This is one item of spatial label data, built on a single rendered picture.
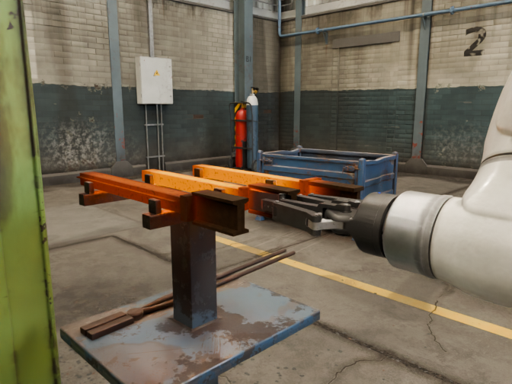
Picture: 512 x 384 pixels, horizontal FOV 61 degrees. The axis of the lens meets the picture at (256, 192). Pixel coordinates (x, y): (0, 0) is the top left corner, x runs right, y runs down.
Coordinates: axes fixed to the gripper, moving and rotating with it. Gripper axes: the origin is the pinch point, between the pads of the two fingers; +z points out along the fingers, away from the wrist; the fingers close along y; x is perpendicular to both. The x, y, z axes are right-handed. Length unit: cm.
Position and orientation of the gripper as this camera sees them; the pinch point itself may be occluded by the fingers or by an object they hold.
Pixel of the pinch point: (271, 201)
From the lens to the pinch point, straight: 65.0
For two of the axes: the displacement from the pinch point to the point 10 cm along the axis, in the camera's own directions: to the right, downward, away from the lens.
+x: 0.0, -9.8, -1.9
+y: 7.2, -1.3, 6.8
